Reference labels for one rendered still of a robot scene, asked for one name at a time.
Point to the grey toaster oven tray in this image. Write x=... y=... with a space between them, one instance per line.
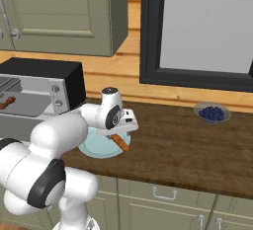
x=26 y=104

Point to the light blue plate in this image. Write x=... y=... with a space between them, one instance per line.
x=99 y=148

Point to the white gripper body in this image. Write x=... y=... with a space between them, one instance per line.
x=118 y=129

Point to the olive wall cupboard door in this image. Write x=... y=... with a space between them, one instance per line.
x=59 y=7

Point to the black framed window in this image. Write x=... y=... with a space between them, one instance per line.
x=151 y=43

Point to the silver toaster oven door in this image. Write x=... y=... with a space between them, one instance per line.
x=16 y=123

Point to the olive drawer front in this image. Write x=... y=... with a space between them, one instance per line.
x=235 y=206
x=107 y=184
x=191 y=196

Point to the olive wall cupboard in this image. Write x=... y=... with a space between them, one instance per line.
x=119 y=10

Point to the silver toaster oven knob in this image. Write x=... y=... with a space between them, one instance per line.
x=58 y=102
x=55 y=88

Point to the grey glass bowl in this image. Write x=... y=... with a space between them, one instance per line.
x=228 y=113

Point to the blueberries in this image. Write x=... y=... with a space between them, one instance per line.
x=211 y=113

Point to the black and silver toaster oven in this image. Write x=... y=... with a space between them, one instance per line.
x=49 y=72

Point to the olive base cupboard door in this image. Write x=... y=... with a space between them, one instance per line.
x=235 y=223
x=158 y=215
x=105 y=212

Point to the brown kebab skewer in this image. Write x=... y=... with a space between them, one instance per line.
x=7 y=102

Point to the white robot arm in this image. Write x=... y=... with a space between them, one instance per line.
x=59 y=135

